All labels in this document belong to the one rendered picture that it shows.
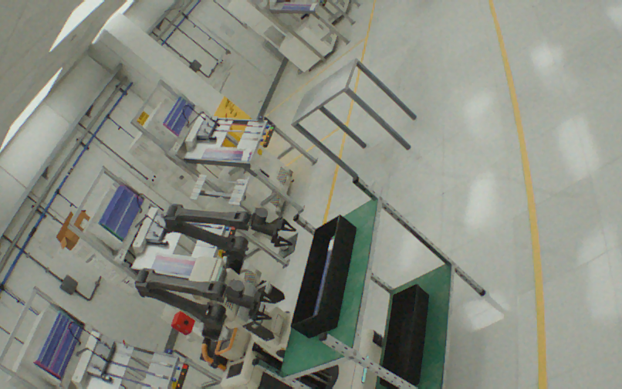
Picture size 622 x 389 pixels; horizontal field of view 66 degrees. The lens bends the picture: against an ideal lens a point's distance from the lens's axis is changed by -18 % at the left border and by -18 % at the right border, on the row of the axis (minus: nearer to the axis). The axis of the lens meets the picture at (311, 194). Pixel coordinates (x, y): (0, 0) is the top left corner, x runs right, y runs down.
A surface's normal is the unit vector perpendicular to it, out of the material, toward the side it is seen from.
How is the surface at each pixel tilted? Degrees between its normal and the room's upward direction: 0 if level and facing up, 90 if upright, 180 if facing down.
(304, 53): 90
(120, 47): 90
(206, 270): 42
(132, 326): 90
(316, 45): 90
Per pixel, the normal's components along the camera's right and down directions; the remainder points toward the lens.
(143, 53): 0.67, -0.44
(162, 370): 0.00, -0.72
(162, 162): -0.18, 0.69
